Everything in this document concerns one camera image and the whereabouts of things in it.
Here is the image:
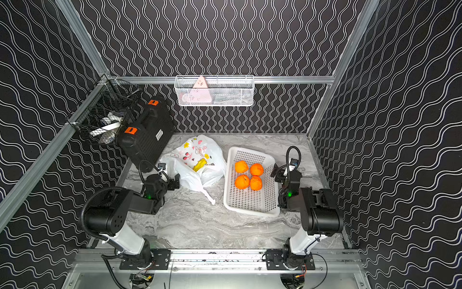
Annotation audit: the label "orange fruit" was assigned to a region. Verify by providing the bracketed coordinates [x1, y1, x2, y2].
[250, 176, 263, 191]
[234, 160, 249, 173]
[235, 175, 250, 190]
[250, 163, 264, 177]

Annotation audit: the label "white printed plastic bag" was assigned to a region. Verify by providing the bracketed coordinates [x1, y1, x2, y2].
[160, 135, 227, 205]

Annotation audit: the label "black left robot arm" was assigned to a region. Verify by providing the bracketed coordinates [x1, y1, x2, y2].
[79, 161, 180, 270]

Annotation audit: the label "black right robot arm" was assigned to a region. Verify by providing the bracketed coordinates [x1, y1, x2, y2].
[262, 160, 344, 272]

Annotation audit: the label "white perforated plastic basket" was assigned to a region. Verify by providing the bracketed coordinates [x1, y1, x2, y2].
[223, 147, 280, 217]

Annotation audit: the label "black hard tool case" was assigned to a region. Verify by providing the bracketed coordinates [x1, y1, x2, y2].
[117, 97, 175, 173]

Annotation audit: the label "pink triangular card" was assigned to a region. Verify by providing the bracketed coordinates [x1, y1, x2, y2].
[185, 76, 212, 104]

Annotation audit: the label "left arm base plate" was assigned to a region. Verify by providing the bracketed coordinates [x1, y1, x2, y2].
[119, 249, 172, 270]

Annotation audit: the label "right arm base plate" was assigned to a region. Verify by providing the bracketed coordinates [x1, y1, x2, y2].
[262, 249, 315, 271]

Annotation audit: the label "white items in wire basket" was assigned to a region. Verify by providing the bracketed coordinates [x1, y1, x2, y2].
[89, 112, 125, 145]

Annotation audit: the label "clear wall-mounted tray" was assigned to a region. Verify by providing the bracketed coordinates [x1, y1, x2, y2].
[174, 75, 255, 107]

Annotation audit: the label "black wire mesh basket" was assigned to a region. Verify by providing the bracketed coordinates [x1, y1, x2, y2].
[70, 74, 142, 147]

